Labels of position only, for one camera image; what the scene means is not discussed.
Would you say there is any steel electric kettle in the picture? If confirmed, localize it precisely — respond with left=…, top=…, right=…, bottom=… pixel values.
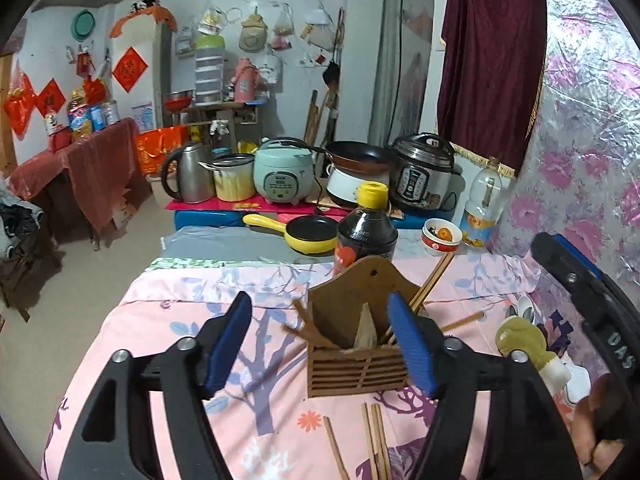
left=160, top=141, right=217, bottom=204

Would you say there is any orange cloth cover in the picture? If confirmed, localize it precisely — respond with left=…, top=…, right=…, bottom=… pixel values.
left=109, top=5, right=178, bottom=38

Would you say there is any beige jar shaped wall pocket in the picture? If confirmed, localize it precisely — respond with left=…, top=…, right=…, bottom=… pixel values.
left=238, top=12, right=266, bottom=53

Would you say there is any maroon curtain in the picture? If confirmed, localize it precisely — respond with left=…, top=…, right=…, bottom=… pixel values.
left=436, top=0, right=549, bottom=173

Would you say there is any yellow cooking oil jug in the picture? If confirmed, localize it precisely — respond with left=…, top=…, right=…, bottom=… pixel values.
left=67, top=89, right=96, bottom=142

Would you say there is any pink deer print bedsheet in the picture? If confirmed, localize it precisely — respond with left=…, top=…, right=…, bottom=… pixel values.
left=42, top=250, right=601, bottom=480

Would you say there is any plastic bag with yellow contents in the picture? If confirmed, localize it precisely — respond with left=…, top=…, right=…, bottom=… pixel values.
left=199, top=0, right=228, bottom=36

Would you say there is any yellow frying pan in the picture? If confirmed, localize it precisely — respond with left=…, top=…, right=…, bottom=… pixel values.
left=242, top=213, right=341, bottom=255

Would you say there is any pile of grey black jackets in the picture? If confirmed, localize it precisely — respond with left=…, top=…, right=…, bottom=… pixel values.
left=0, top=180, right=45, bottom=261

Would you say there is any black silver pressure cooker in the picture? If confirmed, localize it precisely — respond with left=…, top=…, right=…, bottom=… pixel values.
left=389, top=132, right=457, bottom=211

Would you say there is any white printed tote bag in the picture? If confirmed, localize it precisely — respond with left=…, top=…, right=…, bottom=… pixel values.
left=259, top=52, right=284, bottom=84

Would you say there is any small wooden side table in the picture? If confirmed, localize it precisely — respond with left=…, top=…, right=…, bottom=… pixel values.
left=180, top=101, right=261, bottom=153

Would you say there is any bunch of wooden chopsticks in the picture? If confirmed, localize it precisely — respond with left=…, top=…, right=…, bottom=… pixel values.
left=282, top=251, right=486, bottom=480

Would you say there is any person's right hand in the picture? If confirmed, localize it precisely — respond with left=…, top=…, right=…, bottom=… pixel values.
left=572, top=375, right=628, bottom=480

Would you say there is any dark soy sauce bottle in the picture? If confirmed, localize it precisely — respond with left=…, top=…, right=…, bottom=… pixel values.
left=335, top=182, right=399, bottom=281

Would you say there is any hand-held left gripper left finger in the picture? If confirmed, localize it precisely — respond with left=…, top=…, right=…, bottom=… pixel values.
left=65, top=291, right=252, bottom=480

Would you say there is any grey mattress pad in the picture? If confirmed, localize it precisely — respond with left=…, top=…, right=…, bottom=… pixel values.
left=160, top=224, right=346, bottom=265

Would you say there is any orange red gift bag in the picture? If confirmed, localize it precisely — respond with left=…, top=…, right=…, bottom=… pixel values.
left=135, top=127, right=191, bottom=177

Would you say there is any table with red cloth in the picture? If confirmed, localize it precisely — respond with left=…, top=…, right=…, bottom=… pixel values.
left=9, top=117, right=154, bottom=252

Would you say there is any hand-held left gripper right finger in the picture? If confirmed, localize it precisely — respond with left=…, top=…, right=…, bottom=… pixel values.
left=387, top=292, right=583, bottom=480

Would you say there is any white red rimmed bowl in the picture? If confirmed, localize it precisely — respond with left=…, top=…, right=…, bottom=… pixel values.
left=421, top=217, right=462, bottom=257

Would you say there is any red plastic hanging bag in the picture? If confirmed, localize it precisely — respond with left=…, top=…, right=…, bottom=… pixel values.
left=4, top=61, right=40, bottom=136

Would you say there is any clear plastic oil bottle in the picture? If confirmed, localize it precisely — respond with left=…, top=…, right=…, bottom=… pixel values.
left=460, top=156, right=512, bottom=251

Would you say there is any cardboard box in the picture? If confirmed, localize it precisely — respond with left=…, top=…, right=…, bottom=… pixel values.
left=111, top=190, right=141, bottom=228

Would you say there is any red diamond paper poster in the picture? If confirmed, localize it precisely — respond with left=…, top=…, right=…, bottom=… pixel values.
left=36, top=78, right=67, bottom=117
left=112, top=47, right=149, bottom=93

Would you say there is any red metal basin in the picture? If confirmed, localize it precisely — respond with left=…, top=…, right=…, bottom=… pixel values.
left=163, top=90, right=195, bottom=112

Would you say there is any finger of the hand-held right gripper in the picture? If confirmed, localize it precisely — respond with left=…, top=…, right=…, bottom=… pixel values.
left=552, top=234, right=603, bottom=281
left=530, top=232, right=608, bottom=321

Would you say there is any olive and white plush toy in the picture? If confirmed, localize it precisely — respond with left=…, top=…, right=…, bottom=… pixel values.
left=495, top=316, right=572, bottom=401

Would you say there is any pale green rice cooker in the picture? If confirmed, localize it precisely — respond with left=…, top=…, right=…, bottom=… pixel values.
left=252, top=137, right=317, bottom=206

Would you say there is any white plastic hanging bag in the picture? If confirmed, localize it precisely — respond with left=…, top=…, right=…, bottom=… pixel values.
left=301, top=5, right=335, bottom=48

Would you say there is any steel pot with lid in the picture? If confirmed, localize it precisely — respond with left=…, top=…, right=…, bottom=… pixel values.
left=199, top=154, right=257, bottom=202

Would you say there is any white refrigerator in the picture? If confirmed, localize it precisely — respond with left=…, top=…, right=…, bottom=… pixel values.
left=110, top=10, right=174, bottom=129

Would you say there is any plastic bag with red contents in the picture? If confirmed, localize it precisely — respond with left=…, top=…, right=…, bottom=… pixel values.
left=271, top=4, right=295, bottom=51

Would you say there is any floral plastic wall sheet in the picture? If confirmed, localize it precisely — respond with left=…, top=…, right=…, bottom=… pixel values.
left=497, top=0, right=640, bottom=321

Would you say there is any green plastic basin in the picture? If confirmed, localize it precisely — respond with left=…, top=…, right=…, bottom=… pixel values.
left=71, top=9, right=97, bottom=42

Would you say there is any stacked food carrier green lid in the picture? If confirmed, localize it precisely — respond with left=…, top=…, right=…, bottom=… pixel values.
left=194, top=32, right=224, bottom=106

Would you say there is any wooden chopstick holder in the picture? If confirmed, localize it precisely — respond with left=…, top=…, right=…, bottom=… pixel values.
left=306, top=255, right=426, bottom=401

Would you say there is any pink thermos flask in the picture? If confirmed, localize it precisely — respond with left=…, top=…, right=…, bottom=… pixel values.
left=232, top=57, right=258, bottom=102

